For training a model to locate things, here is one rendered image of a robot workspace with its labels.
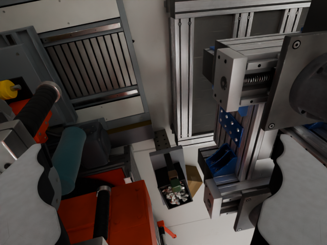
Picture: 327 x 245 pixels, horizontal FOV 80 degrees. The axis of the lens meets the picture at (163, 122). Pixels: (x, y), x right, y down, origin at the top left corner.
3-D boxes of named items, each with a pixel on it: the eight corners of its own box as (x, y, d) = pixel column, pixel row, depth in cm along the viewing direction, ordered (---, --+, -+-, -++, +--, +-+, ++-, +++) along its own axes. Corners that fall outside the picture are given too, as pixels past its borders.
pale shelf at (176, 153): (148, 152, 99) (149, 156, 97) (181, 144, 100) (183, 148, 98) (162, 201, 124) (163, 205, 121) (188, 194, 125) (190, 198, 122)
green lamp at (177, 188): (169, 180, 83) (171, 187, 80) (178, 177, 83) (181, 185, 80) (170, 185, 85) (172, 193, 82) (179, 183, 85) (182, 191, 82)
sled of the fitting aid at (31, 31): (-48, 41, 87) (-65, 46, 79) (34, 25, 89) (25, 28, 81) (17, 130, 116) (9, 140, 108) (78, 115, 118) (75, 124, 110)
